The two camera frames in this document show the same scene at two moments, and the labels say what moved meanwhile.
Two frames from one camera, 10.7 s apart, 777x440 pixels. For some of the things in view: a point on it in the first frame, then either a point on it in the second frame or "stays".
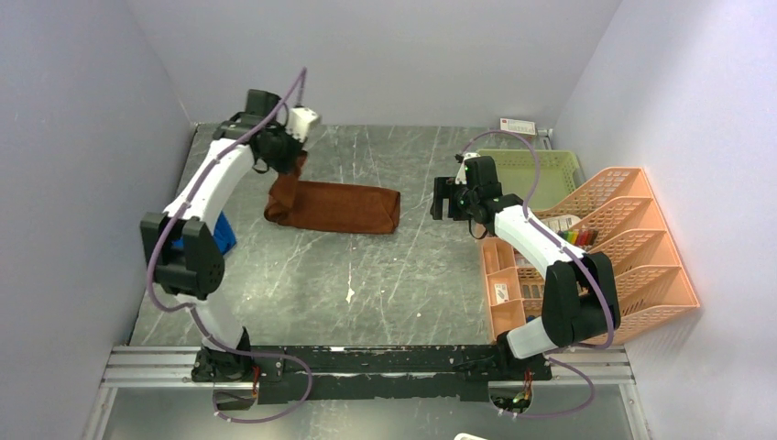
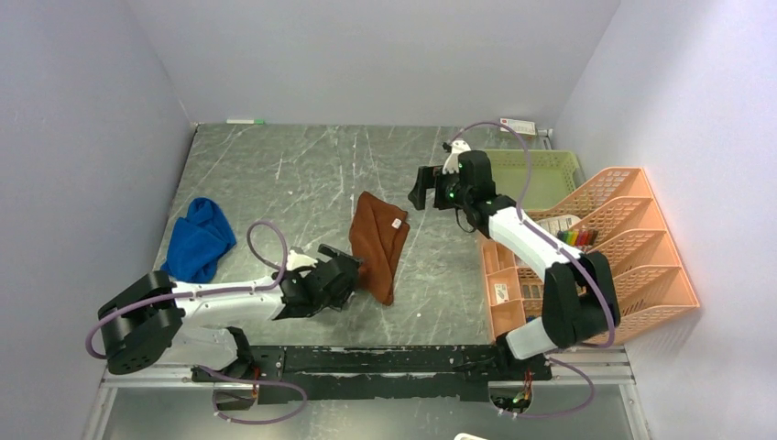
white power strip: x=520 y=126 stays
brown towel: x=334 y=206 → x=377 y=231
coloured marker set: x=579 y=237 stays
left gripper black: x=284 y=167 → x=329 y=251
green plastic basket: x=516 y=171 stays
